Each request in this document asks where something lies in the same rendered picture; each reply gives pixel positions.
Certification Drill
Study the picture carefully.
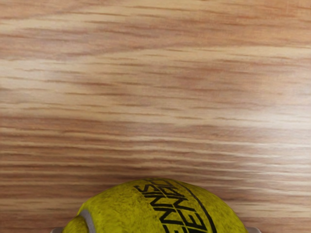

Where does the yellow tennis ball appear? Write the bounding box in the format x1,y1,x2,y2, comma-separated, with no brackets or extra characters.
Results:
62,178,249,233

